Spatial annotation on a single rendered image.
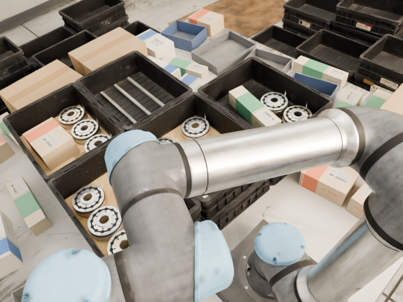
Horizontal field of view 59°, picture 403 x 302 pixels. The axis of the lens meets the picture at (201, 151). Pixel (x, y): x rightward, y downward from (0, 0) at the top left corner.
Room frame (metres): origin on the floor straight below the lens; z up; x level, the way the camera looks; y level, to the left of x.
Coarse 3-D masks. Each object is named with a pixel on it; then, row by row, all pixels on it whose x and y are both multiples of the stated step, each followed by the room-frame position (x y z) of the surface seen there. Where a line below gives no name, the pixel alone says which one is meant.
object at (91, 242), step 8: (96, 152) 0.79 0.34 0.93; (80, 160) 0.76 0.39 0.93; (88, 160) 0.76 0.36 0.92; (72, 168) 0.73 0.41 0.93; (56, 176) 0.71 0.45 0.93; (48, 184) 0.68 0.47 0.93; (56, 192) 0.65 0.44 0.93; (64, 200) 0.62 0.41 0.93; (192, 200) 0.56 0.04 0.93; (64, 208) 0.59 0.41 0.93; (192, 208) 0.53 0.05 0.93; (200, 208) 0.53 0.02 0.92; (72, 216) 0.56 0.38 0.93; (192, 216) 0.51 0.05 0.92; (80, 224) 0.53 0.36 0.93; (80, 232) 0.50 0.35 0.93; (88, 240) 0.47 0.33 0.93; (96, 248) 0.46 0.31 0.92
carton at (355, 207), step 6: (366, 186) 0.63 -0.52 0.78; (360, 192) 0.61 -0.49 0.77; (366, 192) 0.60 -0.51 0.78; (354, 198) 0.59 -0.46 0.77; (360, 198) 0.58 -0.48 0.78; (348, 204) 0.59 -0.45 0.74; (354, 204) 0.58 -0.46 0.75; (360, 204) 0.56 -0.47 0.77; (348, 210) 0.58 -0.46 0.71; (354, 210) 0.57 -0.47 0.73; (360, 210) 0.56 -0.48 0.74; (360, 216) 0.55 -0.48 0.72
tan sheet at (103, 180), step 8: (104, 176) 0.77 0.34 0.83; (96, 184) 0.74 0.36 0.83; (104, 184) 0.73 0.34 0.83; (112, 192) 0.70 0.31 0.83; (112, 200) 0.66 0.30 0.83; (72, 208) 0.65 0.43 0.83; (80, 216) 0.62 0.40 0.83; (88, 232) 0.56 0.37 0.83; (96, 240) 0.53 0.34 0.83; (104, 248) 0.50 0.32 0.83
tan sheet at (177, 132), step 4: (196, 116) 1.00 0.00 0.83; (176, 128) 0.95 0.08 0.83; (180, 128) 0.95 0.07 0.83; (212, 128) 0.93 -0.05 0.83; (172, 132) 0.93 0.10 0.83; (176, 132) 0.93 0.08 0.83; (180, 132) 0.93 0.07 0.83; (212, 132) 0.91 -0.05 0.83; (216, 132) 0.90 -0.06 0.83; (164, 136) 0.92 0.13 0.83; (168, 136) 0.92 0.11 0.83; (172, 136) 0.91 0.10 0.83; (176, 136) 0.91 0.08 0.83; (180, 136) 0.91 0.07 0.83; (180, 140) 0.89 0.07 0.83; (184, 140) 0.89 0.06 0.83
